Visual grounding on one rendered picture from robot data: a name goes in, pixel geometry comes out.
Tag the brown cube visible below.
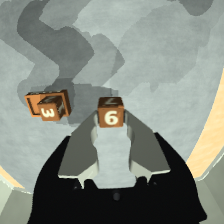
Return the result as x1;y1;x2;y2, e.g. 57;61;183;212
97;97;124;128
37;95;66;121

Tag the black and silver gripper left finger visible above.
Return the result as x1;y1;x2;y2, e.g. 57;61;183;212
27;110;99;224

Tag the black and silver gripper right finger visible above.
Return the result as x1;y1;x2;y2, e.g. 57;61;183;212
123;109;207;222

